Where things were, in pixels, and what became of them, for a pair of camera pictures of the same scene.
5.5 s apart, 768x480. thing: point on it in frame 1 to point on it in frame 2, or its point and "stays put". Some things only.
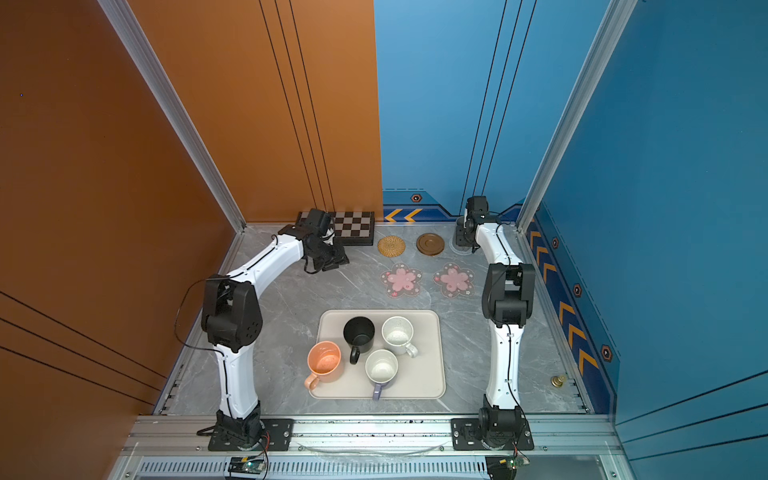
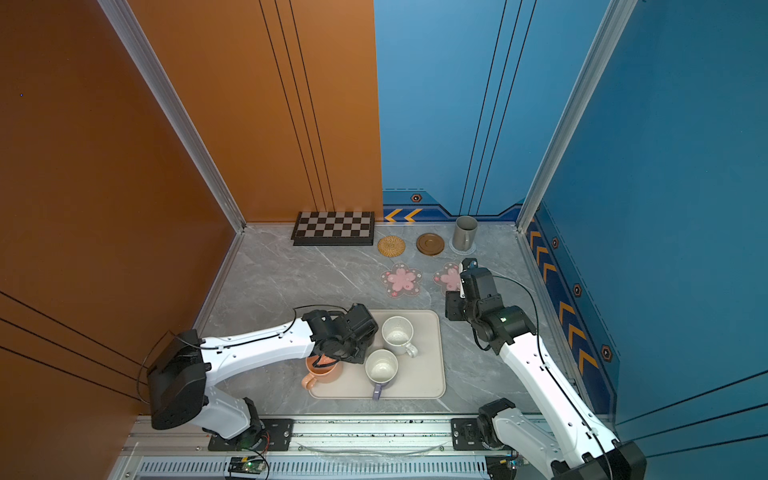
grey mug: x=461 y=238 stays put
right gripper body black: x=469 y=238 to x=459 y=309
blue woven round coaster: x=461 y=250 stays put
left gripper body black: x=329 y=256 to x=354 y=350
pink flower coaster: x=454 y=280 stays put
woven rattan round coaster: x=391 y=246 stays put
